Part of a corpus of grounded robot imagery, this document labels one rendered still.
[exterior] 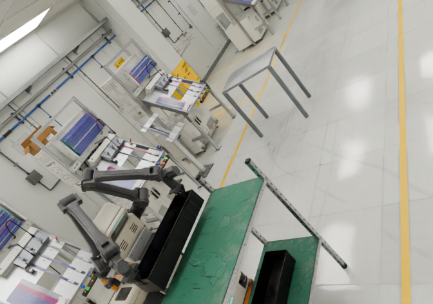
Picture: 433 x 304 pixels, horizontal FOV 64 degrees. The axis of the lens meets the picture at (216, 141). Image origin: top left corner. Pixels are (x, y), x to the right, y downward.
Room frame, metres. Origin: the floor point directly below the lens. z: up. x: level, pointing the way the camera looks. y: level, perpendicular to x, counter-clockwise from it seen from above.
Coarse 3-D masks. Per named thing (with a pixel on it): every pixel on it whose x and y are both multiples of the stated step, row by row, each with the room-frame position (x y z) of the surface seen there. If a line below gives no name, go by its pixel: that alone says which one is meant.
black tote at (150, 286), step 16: (192, 192) 1.86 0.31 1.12; (176, 208) 1.93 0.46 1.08; (192, 208) 1.79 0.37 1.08; (160, 224) 1.83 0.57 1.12; (176, 224) 1.69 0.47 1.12; (192, 224) 1.74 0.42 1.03; (160, 240) 1.77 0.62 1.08; (176, 240) 1.64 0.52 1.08; (144, 256) 1.68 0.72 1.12; (160, 256) 1.55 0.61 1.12; (176, 256) 1.58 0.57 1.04; (144, 272) 1.63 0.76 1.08; (160, 272) 1.50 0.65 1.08; (144, 288) 1.55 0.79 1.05; (160, 288) 1.46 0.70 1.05
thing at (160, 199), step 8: (152, 184) 4.17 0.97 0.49; (160, 184) 4.23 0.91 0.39; (152, 192) 4.12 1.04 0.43; (160, 192) 4.16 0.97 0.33; (168, 192) 4.22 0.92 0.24; (112, 200) 4.42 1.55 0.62; (120, 200) 4.18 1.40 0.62; (128, 200) 3.97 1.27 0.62; (152, 200) 4.04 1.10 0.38; (160, 200) 4.10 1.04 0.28; (168, 200) 4.15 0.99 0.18; (128, 208) 3.94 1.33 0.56; (160, 208) 4.05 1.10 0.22; (144, 216) 3.88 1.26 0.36; (152, 216) 3.93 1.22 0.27; (144, 224) 3.98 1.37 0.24; (152, 224) 3.88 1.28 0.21
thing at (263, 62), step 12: (276, 48) 3.89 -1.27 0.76; (252, 60) 4.11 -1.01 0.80; (264, 60) 3.77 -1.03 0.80; (240, 72) 4.07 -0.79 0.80; (252, 72) 3.75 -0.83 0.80; (228, 84) 4.04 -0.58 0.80; (240, 84) 4.29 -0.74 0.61; (300, 84) 3.87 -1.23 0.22; (228, 96) 3.98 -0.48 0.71; (252, 96) 4.31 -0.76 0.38; (240, 108) 4.00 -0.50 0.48; (300, 108) 3.56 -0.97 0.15
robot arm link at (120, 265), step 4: (116, 244) 1.55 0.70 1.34; (100, 252) 1.53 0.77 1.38; (120, 252) 1.54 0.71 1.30; (104, 256) 1.51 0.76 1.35; (112, 256) 1.53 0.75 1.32; (116, 256) 1.50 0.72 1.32; (120, 256) 1.48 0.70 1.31; (104, 260) 1.52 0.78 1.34; (108, 260) 1.51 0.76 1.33; (112, 260) 1.48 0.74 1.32; (116, 260) 1.46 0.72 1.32; (120, 260) 1.45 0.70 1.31; (124, 260) 1.46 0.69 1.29; (116, 264) 1.46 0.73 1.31; (120, 264) 1.44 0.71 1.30; (124, 264) 1.45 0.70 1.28; (128, 264) 1.45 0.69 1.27; (116, 268) 1.45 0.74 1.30; (120, 268) 1.44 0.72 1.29; (124, 268) 1.44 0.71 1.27; (128, 268) 1.45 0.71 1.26; (120, 272) 1.43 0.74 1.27; (124, 272) 1.43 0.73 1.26
